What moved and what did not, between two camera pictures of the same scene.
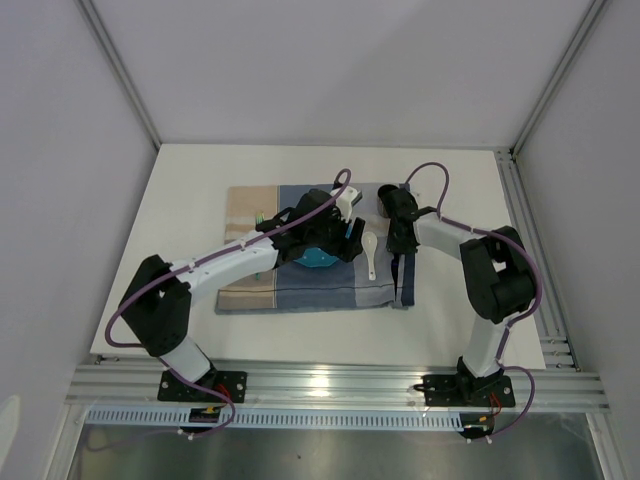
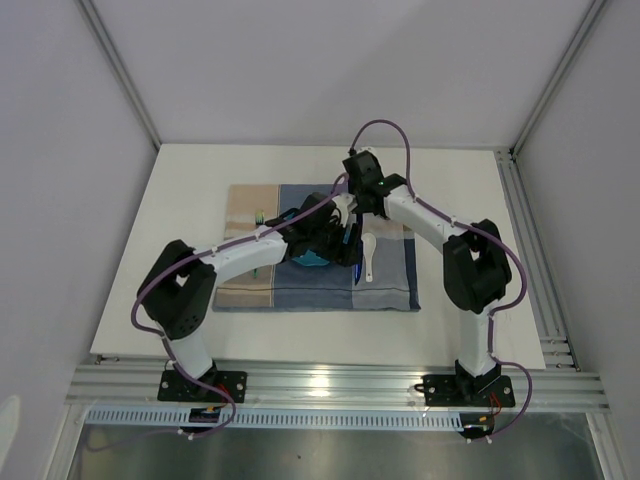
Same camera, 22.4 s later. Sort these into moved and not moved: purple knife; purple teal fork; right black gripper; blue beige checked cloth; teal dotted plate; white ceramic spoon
Moved: right black gripper; purple knife
Not moved: purple teal fork; blue beige checked cloth; teal dotted plate; white ceramic spoon
